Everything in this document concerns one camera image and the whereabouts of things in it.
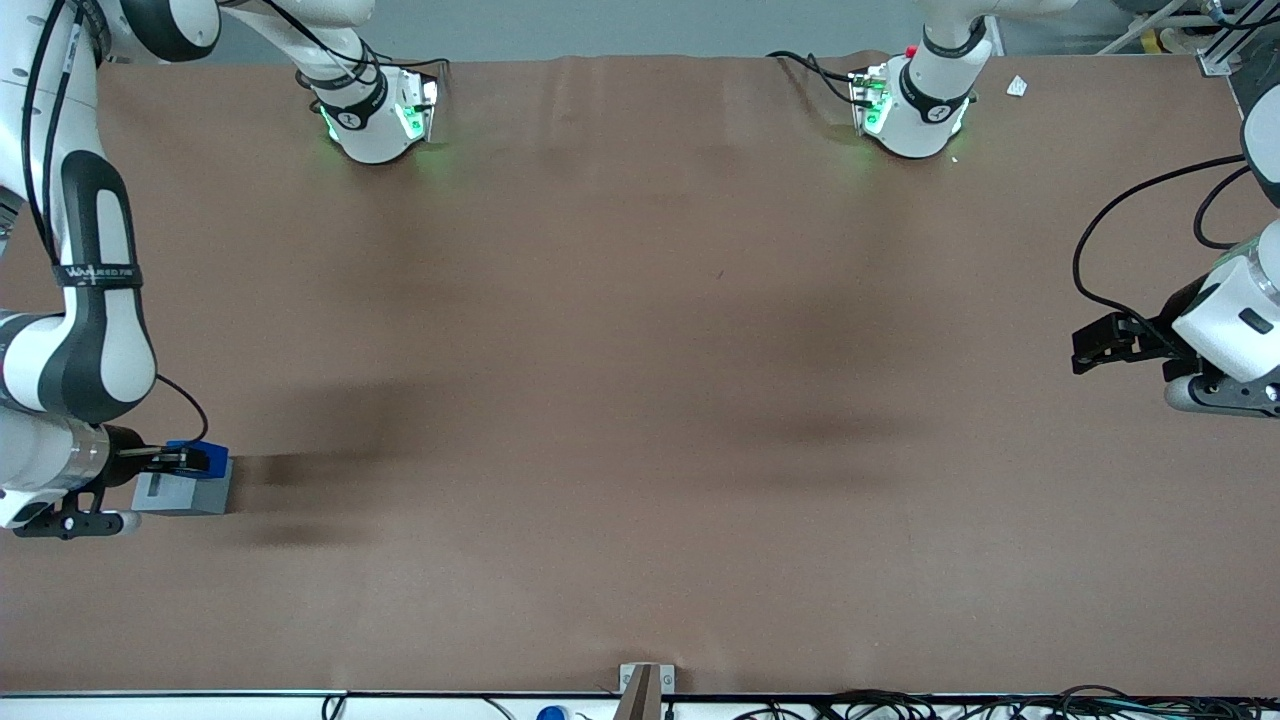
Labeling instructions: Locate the black arm base cable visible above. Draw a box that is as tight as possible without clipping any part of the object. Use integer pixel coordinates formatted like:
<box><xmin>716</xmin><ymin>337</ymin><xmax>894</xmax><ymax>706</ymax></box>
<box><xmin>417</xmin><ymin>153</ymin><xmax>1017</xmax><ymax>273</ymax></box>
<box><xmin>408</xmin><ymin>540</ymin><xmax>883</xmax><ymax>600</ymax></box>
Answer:
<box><xmin>767</xmin><ymin>50</ymin><xmax>863</xmax><ymax>107</ymax></box>
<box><xmin>296</xmin><ymin>0</ymin><xmax>451</xmax><ymax>91</ymax></box>

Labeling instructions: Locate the aluminium frame profile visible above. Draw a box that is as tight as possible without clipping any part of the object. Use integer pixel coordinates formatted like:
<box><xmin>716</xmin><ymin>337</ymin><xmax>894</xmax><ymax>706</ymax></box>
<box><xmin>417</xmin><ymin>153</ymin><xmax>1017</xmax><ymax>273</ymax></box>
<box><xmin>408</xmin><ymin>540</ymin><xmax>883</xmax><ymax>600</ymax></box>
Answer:
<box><xmin>1195</xmin><ymin>0</ymin><xmax>1280</xmax><ymax>78</ymax></box>

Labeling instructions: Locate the brown paper table mat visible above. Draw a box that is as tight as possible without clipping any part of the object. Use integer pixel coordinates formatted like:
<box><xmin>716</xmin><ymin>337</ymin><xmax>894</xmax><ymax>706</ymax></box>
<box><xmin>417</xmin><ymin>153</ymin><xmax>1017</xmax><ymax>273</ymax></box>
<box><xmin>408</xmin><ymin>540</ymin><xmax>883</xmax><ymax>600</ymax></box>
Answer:
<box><xmin>0</xmin><ymin>52</ymin><xmax>1280</xmax><ymax>697</ymax></box>

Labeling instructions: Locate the black left arm base cable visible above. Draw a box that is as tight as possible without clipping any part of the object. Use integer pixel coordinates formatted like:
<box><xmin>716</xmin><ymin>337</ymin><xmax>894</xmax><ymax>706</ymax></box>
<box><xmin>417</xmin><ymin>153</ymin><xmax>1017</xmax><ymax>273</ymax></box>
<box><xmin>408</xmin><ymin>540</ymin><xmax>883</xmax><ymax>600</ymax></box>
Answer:
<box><xmin>767</xmin><ymin>50</ymin><xmax>863</xmax><ymax>107</ymax></box>

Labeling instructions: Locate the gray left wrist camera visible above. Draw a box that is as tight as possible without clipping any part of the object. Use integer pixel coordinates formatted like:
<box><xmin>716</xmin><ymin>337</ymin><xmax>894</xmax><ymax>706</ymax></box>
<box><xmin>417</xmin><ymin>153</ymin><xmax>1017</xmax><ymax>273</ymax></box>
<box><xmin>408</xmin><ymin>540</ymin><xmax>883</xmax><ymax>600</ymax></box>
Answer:
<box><xmin>1163</xmin><ymin>372</ymin><xmax>1280</xmax><ymax>419</ymax></box>

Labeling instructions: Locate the black right arm base cable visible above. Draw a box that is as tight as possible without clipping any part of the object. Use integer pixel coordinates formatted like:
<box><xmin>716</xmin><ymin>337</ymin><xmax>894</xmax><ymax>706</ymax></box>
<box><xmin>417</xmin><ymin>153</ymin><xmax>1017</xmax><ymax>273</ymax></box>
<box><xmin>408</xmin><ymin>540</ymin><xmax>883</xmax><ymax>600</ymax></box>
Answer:
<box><xmin>296</xmin><ymin>0</ymin><xmax>451</xmax><ymax>91</ymax></box>

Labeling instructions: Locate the white tube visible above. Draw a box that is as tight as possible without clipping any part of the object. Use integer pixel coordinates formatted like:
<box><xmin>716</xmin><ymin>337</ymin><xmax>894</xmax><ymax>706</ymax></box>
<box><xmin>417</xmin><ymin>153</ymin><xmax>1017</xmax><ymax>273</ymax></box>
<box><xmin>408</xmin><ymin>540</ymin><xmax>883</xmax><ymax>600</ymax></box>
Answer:
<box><xmin>1097</xmin><ymin>0</ymin><xmax>1193</xmax><ymax>57</ymax></box>

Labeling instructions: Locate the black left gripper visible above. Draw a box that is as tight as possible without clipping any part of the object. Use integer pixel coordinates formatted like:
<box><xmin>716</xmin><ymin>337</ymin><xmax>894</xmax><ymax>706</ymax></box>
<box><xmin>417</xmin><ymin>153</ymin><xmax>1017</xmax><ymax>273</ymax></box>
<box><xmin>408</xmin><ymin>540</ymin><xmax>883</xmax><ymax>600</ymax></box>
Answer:
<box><xmin>1072</xmin><ymin>275</ymin><xmax>1217</xmax><ymax>377</ymax></box>

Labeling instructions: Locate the long black left wrist cable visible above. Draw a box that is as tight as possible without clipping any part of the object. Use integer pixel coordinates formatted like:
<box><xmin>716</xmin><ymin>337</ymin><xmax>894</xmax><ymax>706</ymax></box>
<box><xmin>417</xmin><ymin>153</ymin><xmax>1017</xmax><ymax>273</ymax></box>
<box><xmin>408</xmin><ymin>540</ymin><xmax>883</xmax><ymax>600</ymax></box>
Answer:
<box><xmin>1072</xmin><ymin>154</ymin><xmax>1247</xmax><ymax>333</ymax></box>

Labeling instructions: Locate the gray metal bracket plate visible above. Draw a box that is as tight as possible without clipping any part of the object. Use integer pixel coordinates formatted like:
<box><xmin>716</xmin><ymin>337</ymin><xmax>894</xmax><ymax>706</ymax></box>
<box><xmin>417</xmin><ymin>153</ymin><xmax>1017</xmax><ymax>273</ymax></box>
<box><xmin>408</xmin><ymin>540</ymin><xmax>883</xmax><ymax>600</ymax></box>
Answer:
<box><xmin>619</xmin><ymin>663</ymin><xmax>677</xmax><ymax>696</ymax></box>

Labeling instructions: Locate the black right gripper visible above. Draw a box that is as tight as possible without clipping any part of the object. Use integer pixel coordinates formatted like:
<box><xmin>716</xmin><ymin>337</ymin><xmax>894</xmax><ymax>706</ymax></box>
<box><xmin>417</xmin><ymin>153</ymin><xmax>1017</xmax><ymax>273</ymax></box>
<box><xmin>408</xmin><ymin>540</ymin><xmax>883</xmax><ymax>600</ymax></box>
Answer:
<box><xmin>100</xmin><ymin>424</ymin><xmax>212</xmax><ymax>493</ymax></box>

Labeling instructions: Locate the gray square base block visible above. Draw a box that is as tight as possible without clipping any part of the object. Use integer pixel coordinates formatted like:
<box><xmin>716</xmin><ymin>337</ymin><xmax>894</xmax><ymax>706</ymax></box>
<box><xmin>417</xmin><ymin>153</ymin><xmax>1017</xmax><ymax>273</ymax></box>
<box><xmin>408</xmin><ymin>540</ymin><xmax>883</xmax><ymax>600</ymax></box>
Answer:
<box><xmin>132</xmin><ymin>455</ymin><xmax>234</xmax><ymax>517</ymax></box>

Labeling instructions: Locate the short black left wrist cable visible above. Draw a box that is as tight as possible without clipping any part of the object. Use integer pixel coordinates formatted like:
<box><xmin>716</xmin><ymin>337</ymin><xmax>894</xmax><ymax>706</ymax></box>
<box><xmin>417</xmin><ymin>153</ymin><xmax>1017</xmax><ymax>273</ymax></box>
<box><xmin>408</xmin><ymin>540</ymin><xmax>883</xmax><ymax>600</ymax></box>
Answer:
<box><xmin>1194</xmin><ymin>165</ymin><xmax>1253</xmax><ymax>251</ymax></box>

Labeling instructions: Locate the blue plastic part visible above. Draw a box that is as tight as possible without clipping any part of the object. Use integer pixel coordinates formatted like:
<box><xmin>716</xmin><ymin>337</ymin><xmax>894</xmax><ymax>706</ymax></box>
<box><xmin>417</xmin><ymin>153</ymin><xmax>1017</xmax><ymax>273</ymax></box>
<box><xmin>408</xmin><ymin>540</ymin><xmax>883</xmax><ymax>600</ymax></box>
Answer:
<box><xmin>165</xmin><ymin>439</ymin><xmax>231</xmax><ymax>473</ymax></box>

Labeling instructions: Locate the black cable bundle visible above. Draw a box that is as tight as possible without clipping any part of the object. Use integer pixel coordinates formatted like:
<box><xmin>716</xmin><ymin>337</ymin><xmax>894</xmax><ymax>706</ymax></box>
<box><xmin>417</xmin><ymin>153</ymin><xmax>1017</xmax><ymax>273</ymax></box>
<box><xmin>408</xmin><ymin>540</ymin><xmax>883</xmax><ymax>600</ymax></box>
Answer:
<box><xmin>735</xmin><ymin>685</ymin><xmax>1280</xmax><ymax>720</ymax></box>

